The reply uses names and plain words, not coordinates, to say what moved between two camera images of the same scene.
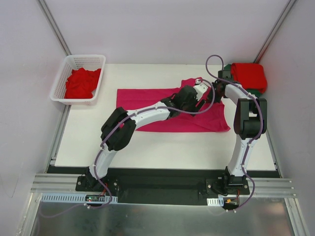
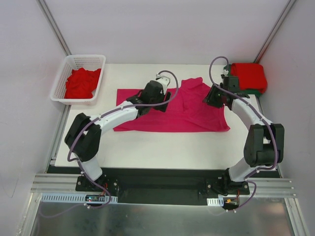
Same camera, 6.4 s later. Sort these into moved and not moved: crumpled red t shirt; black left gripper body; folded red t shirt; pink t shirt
Moved: black left gripper body
Not moved: crumpled red t shirt; pink t shirt; folded red t shirt
